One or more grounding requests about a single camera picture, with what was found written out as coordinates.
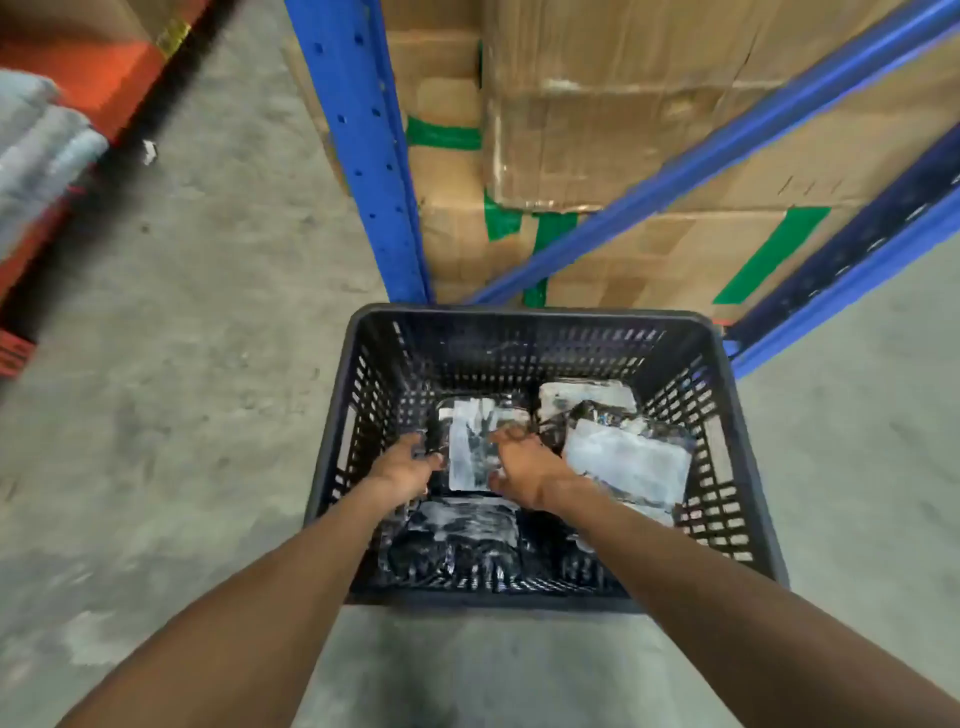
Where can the person's left hand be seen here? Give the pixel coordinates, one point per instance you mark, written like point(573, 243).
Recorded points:
point(401, 469)

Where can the person's right hand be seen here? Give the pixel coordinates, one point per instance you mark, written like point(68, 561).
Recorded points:
point(529, 469)

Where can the person's left fingers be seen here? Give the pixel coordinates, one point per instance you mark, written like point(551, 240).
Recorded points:
point(429, 450)

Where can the person's right fingers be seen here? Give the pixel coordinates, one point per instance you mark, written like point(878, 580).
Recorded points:
point(508, 448)

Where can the black clear-wrapped packet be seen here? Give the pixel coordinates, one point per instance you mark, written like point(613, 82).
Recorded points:
point(457, 544)
point(626, 457)
point(472, 446)
point(585, 397)

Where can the person's right forearm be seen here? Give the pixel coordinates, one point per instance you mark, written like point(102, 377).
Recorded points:
point(720, 607)

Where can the person's left forearm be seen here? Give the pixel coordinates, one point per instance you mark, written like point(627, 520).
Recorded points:
point(240, 611)

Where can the black plastic crate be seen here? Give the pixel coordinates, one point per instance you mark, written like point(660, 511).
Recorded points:
point(547, 360)

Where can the cardboard box with green tape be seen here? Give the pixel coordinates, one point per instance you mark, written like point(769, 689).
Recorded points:
point(442, 150)
point(675, 259)

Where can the large cardboard box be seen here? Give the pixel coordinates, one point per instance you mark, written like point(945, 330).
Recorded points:
point(615, 97)

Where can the stack of grey cloths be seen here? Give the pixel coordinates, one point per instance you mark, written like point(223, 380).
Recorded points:
point(37, 157)

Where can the cardboard box with yellow label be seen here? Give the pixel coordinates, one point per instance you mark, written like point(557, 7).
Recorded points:
point(112, 19)

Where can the blue metal rack frame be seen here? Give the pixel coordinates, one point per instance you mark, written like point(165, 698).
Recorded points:
point(360, 150)

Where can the orange metal rack frame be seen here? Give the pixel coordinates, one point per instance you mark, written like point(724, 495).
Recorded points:
point(67, 90)

